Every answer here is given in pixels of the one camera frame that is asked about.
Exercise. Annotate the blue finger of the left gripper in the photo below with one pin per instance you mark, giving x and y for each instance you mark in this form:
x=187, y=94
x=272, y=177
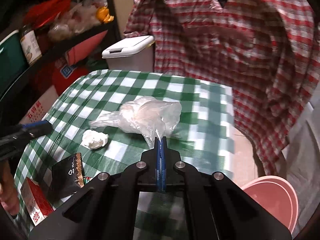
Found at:
x=44, y=125

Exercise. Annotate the red white milk carton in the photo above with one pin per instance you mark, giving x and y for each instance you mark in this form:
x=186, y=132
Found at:
x=36, y=203

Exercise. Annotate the grey covered appliance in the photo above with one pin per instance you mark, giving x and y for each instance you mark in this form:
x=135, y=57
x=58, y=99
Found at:
x=302, y=161

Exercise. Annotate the red sack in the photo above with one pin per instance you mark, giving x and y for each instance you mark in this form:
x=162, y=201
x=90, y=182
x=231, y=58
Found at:
x=59, y=74

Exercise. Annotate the green white checkered tablecloth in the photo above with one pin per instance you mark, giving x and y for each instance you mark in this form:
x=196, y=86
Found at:
x=203, y=136

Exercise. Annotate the black metal shelf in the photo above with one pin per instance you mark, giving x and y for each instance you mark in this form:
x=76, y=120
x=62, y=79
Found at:
x=33, y=30

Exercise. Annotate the white tissue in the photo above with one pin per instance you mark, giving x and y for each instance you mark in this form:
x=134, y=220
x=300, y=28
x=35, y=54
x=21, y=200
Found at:
x=93, y=140

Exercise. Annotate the white rice bag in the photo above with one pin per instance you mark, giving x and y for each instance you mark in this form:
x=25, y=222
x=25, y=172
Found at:
x=40, y=108

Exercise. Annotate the yellow toy figure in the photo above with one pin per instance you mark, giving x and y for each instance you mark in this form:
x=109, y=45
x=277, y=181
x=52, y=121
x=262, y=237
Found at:
x=103, y=15

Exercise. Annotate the left hand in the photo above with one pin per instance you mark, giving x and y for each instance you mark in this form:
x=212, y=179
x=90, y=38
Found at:
x=8, y=195

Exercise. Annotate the green storage box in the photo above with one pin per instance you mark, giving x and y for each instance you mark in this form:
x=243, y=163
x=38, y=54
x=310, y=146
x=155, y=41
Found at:
x=12, y=60

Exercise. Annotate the pink plastic trash bin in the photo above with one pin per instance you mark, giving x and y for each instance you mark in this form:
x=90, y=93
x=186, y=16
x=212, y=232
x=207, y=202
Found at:
x=277, y=196

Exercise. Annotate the white labelled jar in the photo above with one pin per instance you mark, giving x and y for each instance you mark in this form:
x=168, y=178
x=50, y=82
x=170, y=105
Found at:
x=30, y=45

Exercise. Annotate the black coffee sachet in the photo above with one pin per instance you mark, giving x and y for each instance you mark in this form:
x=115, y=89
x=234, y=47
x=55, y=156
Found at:
x=67, y=177

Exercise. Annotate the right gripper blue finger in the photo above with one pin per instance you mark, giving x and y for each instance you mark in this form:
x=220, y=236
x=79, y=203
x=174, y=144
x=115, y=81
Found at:
x=158, y=164
x=163, y=163

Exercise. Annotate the red plaid shirt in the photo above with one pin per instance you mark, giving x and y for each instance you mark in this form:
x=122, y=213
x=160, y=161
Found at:
x=266, y=50

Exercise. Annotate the white food bags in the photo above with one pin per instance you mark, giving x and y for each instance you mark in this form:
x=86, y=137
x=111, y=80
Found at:
x=79, y=19

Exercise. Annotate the clear plastic bag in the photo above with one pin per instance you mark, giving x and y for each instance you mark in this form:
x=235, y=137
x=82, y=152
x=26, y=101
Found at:
x=148, y=116

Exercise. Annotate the red plastic bag on shelf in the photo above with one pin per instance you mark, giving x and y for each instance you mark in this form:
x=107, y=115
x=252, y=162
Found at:
x=45, y=13

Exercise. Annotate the white lidded trash can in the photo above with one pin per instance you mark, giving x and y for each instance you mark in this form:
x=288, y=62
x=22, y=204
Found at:
x=135, y=53

